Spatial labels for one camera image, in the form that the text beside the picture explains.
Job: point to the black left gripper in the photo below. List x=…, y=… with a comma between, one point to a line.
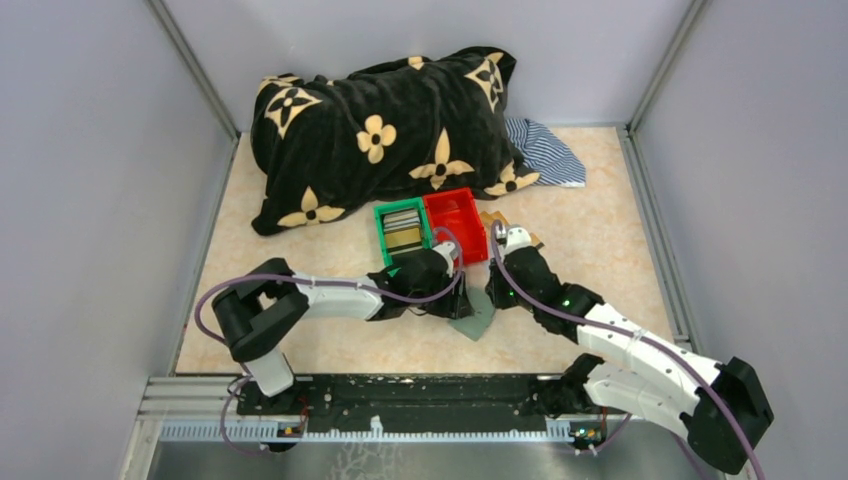
x=455, y=305

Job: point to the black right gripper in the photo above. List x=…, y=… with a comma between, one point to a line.
x=494, y=286

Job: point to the mint green card holder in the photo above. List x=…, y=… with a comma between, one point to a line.
x=475, y=325

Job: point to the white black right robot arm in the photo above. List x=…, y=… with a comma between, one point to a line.
x=720, y=409

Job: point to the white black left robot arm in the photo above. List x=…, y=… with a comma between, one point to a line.
x=257, y=311

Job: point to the stack of cards in bin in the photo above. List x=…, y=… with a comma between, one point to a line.
x=402, y=231

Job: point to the gold patterned card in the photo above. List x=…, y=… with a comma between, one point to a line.
x=488, y=218

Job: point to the red plastic bin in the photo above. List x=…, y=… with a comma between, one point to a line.
x=456, y=211

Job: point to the green plastic bin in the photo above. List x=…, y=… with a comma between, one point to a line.
x=413, y=203

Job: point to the blue white striped cloth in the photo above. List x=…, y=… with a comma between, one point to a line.
x=546, y=154

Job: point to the black floral blanket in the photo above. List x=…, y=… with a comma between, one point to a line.
x=396, y=130

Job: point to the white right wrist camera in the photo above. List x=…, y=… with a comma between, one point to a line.
x=512, y=238

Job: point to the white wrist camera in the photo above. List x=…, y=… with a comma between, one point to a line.
x=512, y=238
x=449, y=251

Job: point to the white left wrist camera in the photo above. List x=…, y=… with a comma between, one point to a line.
x=449, y=251

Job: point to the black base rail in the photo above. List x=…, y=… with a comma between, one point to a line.
x=412, y=404

